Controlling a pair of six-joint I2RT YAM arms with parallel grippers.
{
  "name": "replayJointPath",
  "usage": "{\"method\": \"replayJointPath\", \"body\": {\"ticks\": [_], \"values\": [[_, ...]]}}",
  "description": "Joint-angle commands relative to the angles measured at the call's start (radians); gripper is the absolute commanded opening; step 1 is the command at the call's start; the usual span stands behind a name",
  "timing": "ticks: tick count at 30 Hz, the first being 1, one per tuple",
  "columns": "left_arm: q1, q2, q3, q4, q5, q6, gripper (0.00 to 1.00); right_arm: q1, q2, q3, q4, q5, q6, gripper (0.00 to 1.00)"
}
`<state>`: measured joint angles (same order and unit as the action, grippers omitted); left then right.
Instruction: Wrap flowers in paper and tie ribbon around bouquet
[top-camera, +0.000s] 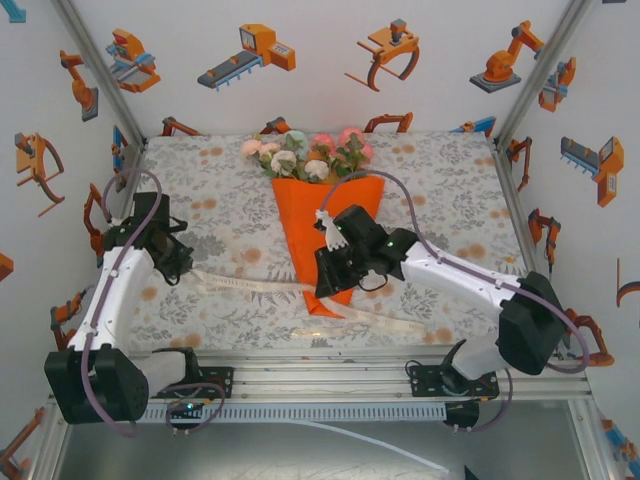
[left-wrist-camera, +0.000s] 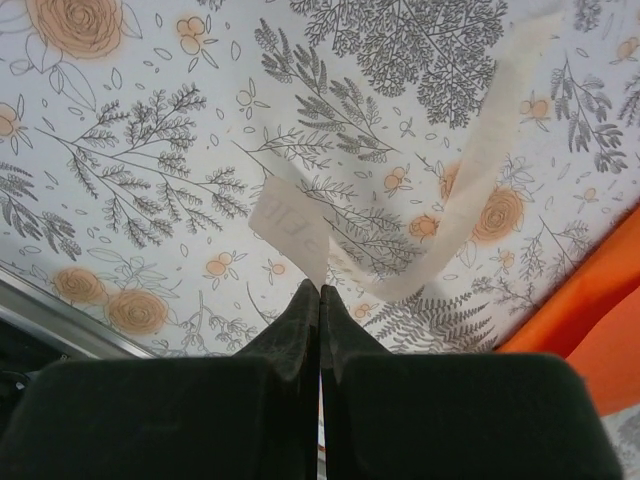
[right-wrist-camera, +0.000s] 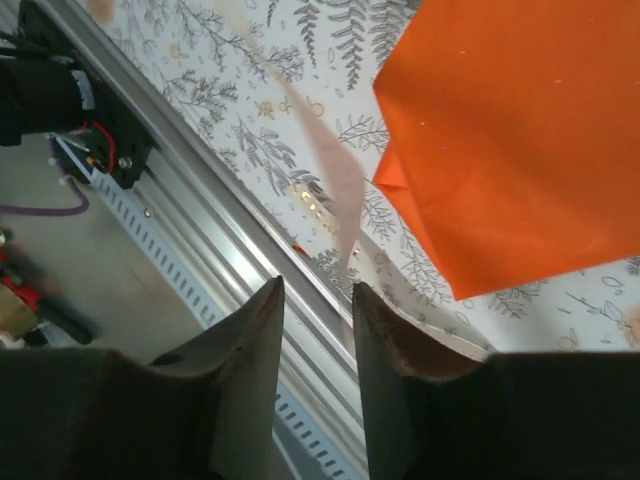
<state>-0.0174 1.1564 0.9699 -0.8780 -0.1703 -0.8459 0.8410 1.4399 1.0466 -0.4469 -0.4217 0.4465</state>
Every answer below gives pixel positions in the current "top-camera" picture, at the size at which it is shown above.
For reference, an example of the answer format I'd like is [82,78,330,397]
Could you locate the cream printed ribbon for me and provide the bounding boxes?
[188,268,429,340]

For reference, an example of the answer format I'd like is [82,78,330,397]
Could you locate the orange wrapping paper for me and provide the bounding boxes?
[271,175,386,320]

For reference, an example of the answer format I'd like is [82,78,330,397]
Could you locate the pink artificial flower stem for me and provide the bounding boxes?
[308,126,375,181]

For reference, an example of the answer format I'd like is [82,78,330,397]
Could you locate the teal artificial flower stem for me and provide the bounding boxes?
[282,128,309,171]

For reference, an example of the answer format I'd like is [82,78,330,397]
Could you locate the peach artificial flower stem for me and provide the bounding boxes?
[241,132,281,176]

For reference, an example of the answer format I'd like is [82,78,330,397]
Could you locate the floral patterned table mat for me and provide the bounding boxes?
[102,132,555,351]

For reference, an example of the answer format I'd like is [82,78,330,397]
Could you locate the small circuit board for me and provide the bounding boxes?
[166,399,205,420]

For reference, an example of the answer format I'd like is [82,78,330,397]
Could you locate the grey metal panel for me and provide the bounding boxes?
[47,422,596,480]

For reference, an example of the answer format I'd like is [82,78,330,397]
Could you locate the aluminium table side rail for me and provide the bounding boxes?
[492,137,569,360]
[94,139,149,281]

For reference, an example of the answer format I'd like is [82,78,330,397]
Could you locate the aluminium rail base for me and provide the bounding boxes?
[47,348,594,404]

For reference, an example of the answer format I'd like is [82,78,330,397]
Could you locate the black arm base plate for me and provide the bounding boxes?
[408,363,501,400]
[143,366,236,400]

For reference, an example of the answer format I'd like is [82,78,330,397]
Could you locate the white slotted cable duct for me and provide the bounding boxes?
[66,402,448,425]

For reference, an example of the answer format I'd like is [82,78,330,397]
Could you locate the aluminium frame post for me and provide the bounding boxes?
[49,0,149,149]
[497,0,595,141]

